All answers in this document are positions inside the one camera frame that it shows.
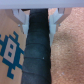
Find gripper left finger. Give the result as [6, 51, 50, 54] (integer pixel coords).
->
[5, 8, 31, 35]

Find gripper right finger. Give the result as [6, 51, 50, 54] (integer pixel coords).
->
[47, 7, 73, 36]

